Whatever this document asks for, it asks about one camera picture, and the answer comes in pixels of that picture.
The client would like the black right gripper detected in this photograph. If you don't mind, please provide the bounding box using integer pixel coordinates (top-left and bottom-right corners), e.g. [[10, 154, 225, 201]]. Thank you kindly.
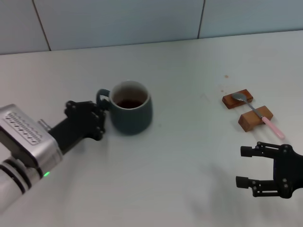
[[235, 141, 303, 200]]

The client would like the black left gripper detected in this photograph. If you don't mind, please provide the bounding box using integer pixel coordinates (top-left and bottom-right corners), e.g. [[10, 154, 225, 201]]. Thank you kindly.
[[48, 95, 110, 153]]

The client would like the grey ceramic cup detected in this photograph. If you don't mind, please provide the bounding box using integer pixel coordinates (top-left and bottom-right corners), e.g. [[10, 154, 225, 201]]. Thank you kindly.
[[96, 80, 153, 136]]

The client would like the pink handled metal spoon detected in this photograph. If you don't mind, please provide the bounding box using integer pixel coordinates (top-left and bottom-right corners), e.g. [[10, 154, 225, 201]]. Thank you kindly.
[[231, 92, 286, 140]]

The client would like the light notched wooden block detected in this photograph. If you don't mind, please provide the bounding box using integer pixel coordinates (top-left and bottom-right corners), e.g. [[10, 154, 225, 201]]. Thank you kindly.
[[238, 105, 274, 132]]

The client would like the dark flat wooden block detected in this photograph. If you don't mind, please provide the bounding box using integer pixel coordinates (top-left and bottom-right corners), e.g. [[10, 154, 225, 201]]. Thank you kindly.
[[222, 88, 254, 110]]

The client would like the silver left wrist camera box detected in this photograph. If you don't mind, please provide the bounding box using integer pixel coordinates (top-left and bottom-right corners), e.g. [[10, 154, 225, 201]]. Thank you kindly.
[[0, 104, 62, 169]]

